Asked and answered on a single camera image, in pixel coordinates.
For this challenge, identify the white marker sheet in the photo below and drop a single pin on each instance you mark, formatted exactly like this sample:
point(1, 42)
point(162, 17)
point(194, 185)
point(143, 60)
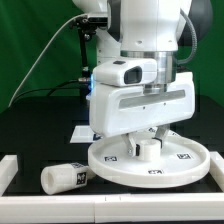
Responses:
point(84, 134)

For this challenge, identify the white round table top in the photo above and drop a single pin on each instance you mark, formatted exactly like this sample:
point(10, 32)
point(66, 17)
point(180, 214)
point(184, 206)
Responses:
point(179, 162)

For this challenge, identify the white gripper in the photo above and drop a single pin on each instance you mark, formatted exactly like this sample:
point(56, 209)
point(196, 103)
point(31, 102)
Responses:
point(116, 111)

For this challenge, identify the white left fence block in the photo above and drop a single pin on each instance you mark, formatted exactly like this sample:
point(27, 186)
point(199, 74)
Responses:
point(8, 170)

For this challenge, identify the white fence block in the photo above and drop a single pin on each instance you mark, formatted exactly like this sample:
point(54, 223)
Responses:
point(217, 169)
point(8, 170)

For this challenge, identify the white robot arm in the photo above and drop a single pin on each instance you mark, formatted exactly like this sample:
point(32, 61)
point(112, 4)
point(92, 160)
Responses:
point(146, 29)

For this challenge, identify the white right fence block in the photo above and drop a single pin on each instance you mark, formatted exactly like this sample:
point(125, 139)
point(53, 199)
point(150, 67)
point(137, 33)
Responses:
point(217, 169)

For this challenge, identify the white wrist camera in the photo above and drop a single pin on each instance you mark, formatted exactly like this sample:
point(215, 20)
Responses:
point(126, 72)

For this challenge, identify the white front fence rail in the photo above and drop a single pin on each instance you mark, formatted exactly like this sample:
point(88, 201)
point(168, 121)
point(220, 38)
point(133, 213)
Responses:
point(111, 208)

